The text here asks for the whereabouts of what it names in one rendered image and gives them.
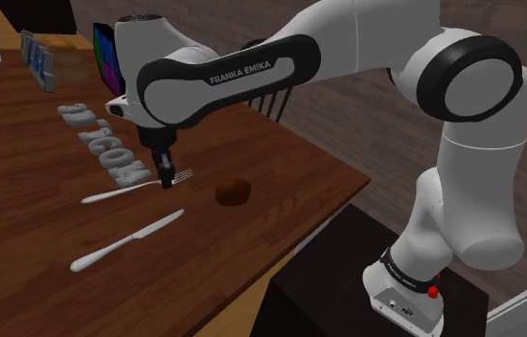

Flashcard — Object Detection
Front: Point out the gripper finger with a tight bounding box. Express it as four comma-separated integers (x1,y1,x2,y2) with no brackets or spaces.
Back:
160,150,175,191
150,147,164,176

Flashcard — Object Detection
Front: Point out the silver fork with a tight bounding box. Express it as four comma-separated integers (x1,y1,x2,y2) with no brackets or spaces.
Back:
80,168,195,205

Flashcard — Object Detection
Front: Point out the grey letters decoration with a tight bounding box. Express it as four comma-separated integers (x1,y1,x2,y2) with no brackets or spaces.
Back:
57,102,153,190

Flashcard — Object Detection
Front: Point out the brown round bread roll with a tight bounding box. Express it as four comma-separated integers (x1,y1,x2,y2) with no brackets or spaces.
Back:
215,177,253,208

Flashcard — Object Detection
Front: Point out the silver table knife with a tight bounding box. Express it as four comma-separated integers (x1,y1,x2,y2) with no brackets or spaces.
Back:
69,209,186,274

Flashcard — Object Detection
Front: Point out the colourful tablet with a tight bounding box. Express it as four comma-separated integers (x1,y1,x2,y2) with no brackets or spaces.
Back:
92,22,127,98

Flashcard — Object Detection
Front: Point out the black chair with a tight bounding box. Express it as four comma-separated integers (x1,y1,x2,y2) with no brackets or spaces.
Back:
240,38,293,124

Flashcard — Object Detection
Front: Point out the orange bread loaf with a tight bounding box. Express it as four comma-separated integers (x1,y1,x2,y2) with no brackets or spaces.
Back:
40,34,90,83

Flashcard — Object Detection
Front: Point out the brown wooden table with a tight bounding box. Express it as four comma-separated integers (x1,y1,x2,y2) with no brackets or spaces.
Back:
0,0,372,337

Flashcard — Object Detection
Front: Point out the dark robot stand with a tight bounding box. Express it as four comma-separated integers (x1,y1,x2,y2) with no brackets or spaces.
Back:
250,203,492,337

